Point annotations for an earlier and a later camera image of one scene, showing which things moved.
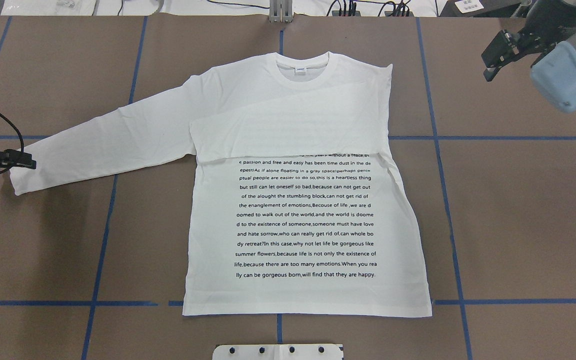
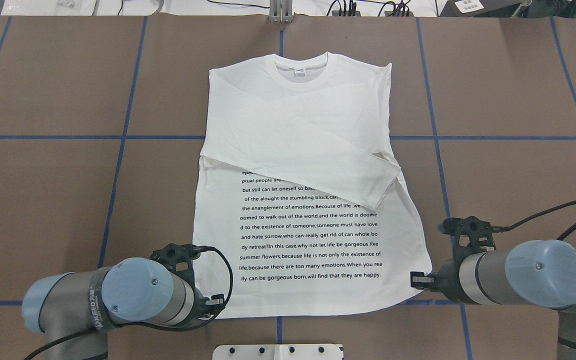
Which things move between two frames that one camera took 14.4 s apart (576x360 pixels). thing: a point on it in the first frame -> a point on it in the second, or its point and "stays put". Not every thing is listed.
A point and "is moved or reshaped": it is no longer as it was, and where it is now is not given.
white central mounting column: [277, 352] stays put
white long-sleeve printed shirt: [296, 210] is moved or reshaped
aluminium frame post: [281, 11] stays put
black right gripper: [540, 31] -> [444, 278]
